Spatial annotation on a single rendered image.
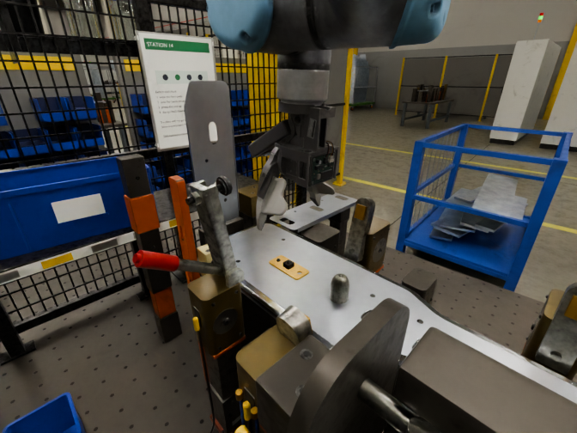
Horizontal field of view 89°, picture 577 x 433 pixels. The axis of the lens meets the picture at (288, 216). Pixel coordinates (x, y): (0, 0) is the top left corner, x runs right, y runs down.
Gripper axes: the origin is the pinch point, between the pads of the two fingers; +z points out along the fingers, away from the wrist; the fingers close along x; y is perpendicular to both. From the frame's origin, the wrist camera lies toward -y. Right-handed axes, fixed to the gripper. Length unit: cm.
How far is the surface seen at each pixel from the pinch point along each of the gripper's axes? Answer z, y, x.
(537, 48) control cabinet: -71, -100, 767
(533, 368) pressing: 9.9, 39.2, 7.4
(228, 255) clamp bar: 1.2, 1.8, -14.3
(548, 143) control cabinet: 99, -27, 777
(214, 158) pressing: -4.8, -26.9, 1.3
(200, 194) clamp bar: -9.2, 0.6, -17.2
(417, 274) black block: 11.6, 19.1, 18.0
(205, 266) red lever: 2.1, 0.8, -17.8
